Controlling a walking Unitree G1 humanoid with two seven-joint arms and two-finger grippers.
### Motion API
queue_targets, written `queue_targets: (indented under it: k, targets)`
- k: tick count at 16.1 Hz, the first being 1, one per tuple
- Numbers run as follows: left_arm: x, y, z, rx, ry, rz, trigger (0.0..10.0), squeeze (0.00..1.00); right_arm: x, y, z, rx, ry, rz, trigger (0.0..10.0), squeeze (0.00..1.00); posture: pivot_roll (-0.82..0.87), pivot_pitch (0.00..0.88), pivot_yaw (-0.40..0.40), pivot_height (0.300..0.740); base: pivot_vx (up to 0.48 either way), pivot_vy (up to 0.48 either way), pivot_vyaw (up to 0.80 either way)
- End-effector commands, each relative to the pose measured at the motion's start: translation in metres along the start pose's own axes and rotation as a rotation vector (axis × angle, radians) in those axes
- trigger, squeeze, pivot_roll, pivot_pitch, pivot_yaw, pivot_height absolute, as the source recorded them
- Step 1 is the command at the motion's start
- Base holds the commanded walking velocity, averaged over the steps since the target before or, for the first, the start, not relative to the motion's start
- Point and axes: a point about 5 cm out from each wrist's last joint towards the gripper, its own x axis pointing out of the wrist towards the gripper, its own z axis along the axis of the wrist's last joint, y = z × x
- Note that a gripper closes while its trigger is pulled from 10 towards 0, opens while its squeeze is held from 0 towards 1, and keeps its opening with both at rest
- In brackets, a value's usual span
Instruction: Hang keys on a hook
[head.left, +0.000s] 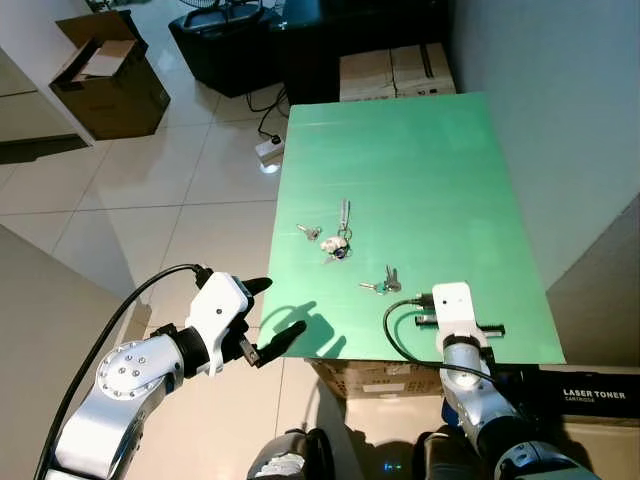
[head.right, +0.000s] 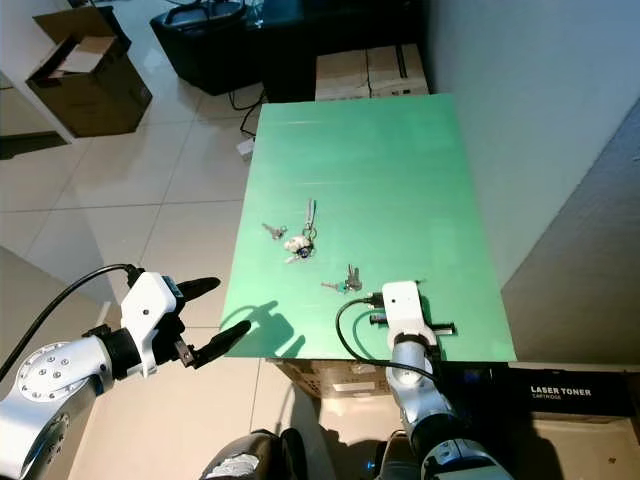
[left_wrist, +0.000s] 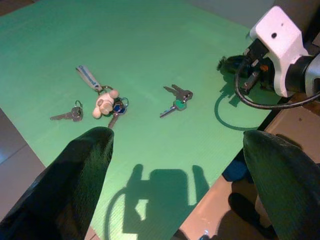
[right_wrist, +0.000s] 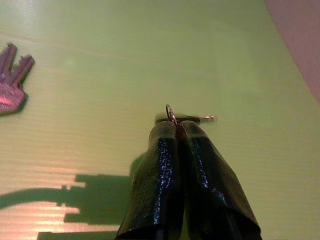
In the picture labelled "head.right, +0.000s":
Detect black glossy cabinet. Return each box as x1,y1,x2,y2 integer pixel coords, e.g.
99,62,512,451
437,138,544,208
253,0,426,101

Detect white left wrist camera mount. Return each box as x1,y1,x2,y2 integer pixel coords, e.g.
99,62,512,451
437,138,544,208
120,270,186,376

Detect key bunch with white charm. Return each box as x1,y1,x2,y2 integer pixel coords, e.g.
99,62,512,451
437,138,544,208
284,197,319,264

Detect black power cord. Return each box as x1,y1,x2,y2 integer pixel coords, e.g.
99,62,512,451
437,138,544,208
230,85,266,141

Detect pale cardboard box black stripe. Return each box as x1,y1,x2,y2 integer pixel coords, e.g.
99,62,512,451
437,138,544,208
365,43,431,98

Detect black stool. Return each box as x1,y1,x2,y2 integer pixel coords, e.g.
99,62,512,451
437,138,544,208
150,3,266,96

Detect silver keys with green tag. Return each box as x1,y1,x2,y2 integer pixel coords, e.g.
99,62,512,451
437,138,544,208
321,264,364,294

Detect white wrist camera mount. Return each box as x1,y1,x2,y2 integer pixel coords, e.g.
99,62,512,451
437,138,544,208
380,280,436,346
120,270,186,376

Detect open brown cardboard box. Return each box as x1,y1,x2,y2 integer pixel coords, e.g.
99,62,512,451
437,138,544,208
26,5,153,138

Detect beige drawer cabinet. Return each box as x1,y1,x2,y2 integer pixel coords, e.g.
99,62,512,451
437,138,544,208
0,50,51,136

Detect black standing fan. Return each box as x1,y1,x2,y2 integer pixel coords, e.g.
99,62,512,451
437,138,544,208
165,0,246,26

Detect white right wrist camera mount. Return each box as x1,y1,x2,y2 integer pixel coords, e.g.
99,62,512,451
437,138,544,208
380,280,436,346

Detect robot left leg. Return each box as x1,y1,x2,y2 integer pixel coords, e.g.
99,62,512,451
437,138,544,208
200,430,306,480

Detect robot right leg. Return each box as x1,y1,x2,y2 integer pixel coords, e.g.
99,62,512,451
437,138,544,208
375,430,426,480

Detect robot leg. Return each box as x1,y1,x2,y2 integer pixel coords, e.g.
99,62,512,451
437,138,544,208
200,430,306,480
375,430,426,480

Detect plain pale cardboard box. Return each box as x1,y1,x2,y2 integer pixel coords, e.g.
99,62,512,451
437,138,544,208
315,50,373,101

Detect printed cardboard box under table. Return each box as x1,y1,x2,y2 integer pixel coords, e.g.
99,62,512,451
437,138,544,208
275,358,396,396

